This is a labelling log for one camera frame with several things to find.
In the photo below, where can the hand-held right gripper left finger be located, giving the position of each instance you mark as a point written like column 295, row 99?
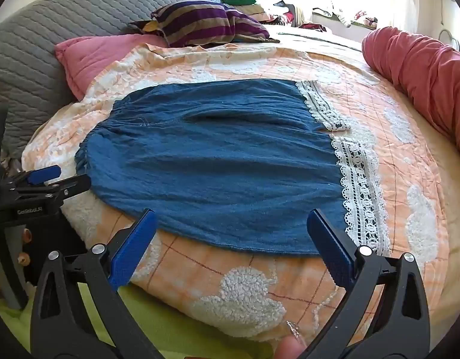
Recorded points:
column 134, row 248

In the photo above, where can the purple striped pillow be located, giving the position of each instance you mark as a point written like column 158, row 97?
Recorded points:
column 207, row 22

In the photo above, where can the red rolled bolster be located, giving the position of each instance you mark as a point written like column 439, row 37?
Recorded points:
column 424, row 67

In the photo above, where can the lime green sheet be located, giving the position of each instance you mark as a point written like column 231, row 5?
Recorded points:
column 159, row 325

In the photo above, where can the grey quilted headboard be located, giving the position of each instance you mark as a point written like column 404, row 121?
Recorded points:
column 46, row 45

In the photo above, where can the blue pants with lace hem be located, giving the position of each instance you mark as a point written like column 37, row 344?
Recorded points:
column 215, row 179

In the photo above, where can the pink pillow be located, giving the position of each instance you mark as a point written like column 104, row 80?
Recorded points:
column 91, row 60

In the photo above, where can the pile of clothes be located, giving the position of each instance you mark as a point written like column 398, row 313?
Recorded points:
column 263, row 3

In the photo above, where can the orange blanket with white clouds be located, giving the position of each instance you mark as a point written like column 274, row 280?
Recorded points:
column 252, row 291

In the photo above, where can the clothes on windowsill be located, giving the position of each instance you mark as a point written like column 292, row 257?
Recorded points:
column 346, row 17

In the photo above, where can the person's right hand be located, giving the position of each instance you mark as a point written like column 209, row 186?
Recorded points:
column 289, row 349

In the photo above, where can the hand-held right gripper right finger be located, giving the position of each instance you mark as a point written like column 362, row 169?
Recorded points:
column 331, row 248

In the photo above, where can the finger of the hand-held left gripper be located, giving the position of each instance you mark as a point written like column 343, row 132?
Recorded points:
column 45, row 174
column 75, row 185

